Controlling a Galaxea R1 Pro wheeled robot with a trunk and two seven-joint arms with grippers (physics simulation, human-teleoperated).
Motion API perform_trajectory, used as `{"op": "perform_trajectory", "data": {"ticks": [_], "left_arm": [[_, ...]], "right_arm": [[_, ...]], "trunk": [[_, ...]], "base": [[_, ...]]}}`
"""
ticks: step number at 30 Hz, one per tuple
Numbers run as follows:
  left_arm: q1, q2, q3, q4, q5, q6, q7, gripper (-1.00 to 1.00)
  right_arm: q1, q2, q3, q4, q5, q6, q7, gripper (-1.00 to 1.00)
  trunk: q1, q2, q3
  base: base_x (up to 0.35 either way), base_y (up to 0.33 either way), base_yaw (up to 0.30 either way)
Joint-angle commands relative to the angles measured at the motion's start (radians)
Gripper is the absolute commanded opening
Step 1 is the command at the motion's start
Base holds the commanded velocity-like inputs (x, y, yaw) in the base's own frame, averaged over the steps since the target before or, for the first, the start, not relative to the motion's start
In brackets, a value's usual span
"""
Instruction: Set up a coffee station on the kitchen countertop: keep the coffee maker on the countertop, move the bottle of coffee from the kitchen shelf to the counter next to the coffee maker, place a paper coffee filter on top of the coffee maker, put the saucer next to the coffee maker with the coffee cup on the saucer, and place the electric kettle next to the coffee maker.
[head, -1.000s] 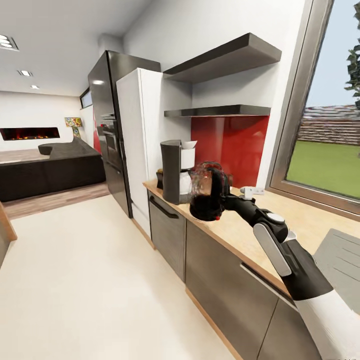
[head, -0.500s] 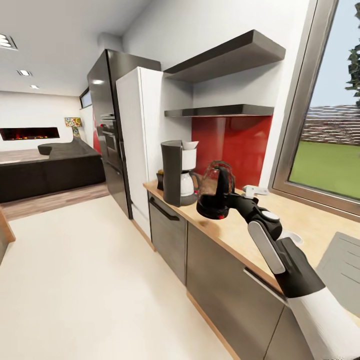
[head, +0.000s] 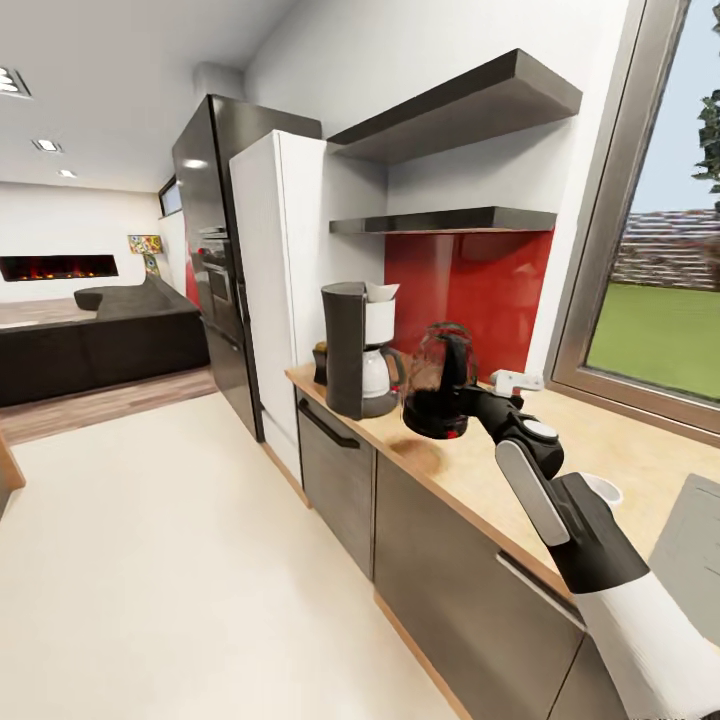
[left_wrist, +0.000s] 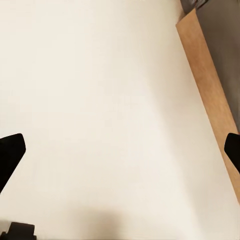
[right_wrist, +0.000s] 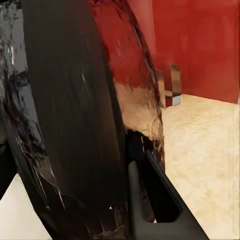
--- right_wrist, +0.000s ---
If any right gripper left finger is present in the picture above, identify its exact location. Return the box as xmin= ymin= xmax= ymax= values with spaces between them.
xmin=0 ymin=137 xmax=19 ymax=201

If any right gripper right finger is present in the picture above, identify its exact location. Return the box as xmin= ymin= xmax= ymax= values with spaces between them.
xmin=125 ymin=133 xmax=210 ymax=240

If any electric kettle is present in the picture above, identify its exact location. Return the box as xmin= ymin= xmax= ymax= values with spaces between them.
xmin=0 ymin=0 xmax=165 ymax=240

